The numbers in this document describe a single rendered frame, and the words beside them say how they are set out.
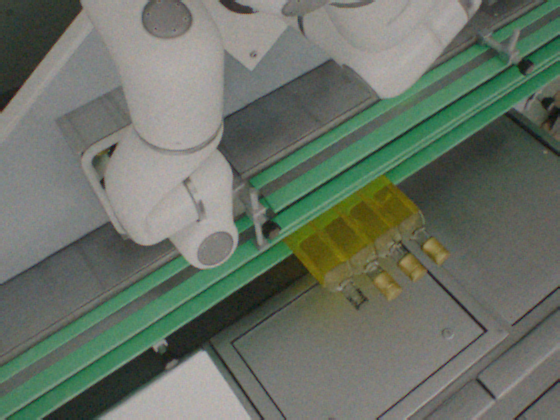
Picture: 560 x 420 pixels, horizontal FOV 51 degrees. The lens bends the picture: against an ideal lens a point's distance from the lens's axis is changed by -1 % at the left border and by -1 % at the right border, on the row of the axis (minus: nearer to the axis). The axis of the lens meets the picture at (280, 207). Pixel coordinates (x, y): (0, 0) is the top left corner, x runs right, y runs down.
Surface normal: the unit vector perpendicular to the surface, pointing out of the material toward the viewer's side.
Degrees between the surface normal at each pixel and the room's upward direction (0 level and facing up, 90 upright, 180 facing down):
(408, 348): 90
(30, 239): 0
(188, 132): 19
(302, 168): 90
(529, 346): 90
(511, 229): 91
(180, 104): 25
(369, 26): 39
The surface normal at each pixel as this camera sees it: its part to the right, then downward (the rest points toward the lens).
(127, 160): -0.57, 0.07
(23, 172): 0.59, 0.66
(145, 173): -0.36, 0.33
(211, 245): 0.53, 0.47
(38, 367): -0.05, -0.55
